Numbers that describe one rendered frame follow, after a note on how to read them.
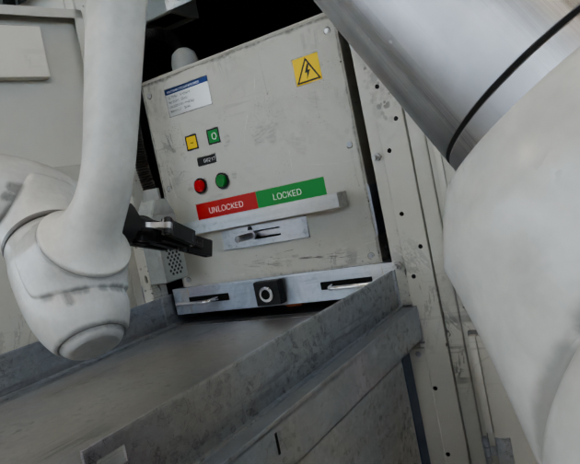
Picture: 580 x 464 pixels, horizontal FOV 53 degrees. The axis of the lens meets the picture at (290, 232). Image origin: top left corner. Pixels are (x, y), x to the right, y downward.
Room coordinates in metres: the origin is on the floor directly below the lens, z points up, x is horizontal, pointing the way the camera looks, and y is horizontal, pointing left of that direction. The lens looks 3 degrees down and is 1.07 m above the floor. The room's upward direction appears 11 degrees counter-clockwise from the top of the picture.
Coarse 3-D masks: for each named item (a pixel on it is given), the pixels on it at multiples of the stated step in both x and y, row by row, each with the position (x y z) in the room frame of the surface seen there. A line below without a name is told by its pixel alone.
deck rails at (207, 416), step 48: (384, 288) 0.97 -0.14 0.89; (144, 336) 1.23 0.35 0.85; (288, 336) 0.70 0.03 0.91; (336, 336) 0.81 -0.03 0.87; (0, 384) 0.96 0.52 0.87; (240, 384) 0.61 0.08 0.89; (288, 384) 0.69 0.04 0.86; (144, 432) 0.49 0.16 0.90; (192, 432) 0.54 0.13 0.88; (240, 432) 0.59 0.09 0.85
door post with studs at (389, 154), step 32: (384, 96) 1.00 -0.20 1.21; (384, 128) 1.00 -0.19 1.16; (384, 160) 1.01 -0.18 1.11; (384, 192) 1.02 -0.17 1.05; (416, 224) 0.99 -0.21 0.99; (416, 256) 0.99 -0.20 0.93; (416, 288) 1.00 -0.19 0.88; (448, 384) 0.99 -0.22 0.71; (448, 416) 0.99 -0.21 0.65; (448, 448) 1.00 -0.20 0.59
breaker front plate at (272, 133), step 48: (240, 48) 1.18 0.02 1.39; (288, 48) 1.13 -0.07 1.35; (336, 48) 1.08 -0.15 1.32; (144, 96) 1.32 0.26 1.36; (240, 96) 1.19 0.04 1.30; (288, 96) 1.14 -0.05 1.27; (336, 96) 1.09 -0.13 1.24; (240, 144) 1.21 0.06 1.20; (288, 144) 1.15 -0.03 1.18; (336, 144) 1.10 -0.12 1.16; (192, 192) 1.28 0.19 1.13; (240, 192) 1.22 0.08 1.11; (288, 240) 1.17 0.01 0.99; (336, 240) 1.12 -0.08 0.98
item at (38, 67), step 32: (0, 32) 1.21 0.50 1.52; (32, 32) 1.26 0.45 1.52; (64, 32) 1.33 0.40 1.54; (0, 64) 1.20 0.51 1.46; (32, 64) 1.25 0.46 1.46; (64, 64) 1.32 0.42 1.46; (0, 96) 1.22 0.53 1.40; (32, 96) 1.26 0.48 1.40; (64, 96) 1.31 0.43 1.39; (0, 128) 1.21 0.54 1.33; (32, 128) 1.25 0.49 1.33; (64, 128) 1.30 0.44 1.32; (64, 160) 1.29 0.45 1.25; (0, 256) 1.18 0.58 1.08; (0, 288) 1.17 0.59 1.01; (128, 288) 1.34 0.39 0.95; (0, 320) 1.16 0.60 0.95; (0, 352) 1.15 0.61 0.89
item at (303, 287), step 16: (320, 272) 1.13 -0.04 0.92; (336, 272) 1.11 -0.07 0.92; (352, 272) 1.09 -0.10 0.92; (368, 272) 1.08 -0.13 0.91; (384, 272) 1.06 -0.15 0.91; (176, 288) 1.33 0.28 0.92; (192, 288) 1.30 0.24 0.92; (208, 288) 1.27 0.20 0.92; (224, 288) 1.25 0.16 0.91; (240, 288) 1.23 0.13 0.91; (288, 288) 1.17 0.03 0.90; (304, 288) 1.15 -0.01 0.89; (320, 288) 1.13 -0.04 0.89; (352, 288) 1.10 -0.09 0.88; (208, 304) 1.28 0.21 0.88; (224, 304) 1.26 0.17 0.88; (240, 304) 1.23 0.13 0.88; (256, 304) 1.21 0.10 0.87; (288, 304) 1.17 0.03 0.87
